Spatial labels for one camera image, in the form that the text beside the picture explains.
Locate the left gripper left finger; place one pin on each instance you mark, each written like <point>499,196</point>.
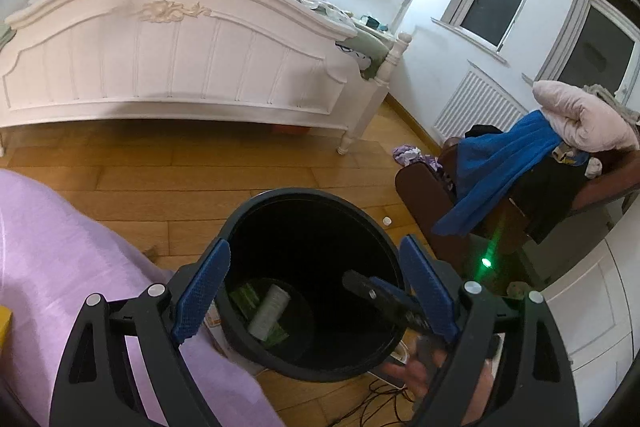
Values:
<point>95,383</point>

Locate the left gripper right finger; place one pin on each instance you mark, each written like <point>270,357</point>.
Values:
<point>534,384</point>

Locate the yellow envelope package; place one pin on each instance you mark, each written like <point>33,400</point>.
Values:
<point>6,317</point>

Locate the green snack wrapper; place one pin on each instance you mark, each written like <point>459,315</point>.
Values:
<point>247,300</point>

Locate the white tall package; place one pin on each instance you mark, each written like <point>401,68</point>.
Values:
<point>268,313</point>

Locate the black trash bin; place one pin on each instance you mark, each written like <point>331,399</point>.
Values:
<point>304,241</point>

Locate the person's right hand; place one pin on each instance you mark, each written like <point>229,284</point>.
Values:
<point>414,374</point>

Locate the brown armchair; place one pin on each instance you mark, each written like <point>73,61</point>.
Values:
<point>546,223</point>

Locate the purple round tablecloth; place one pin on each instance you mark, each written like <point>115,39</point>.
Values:
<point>52,258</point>

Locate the blue towel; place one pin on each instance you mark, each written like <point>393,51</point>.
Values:
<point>489,164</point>

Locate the purple cloth on floor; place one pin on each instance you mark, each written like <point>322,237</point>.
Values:
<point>406,155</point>

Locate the white radiator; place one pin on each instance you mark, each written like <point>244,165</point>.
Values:
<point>477,100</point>

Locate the pink pillow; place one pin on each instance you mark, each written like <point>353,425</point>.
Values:
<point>582,120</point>

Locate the white wooden bed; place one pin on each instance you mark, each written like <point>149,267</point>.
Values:
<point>286,62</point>

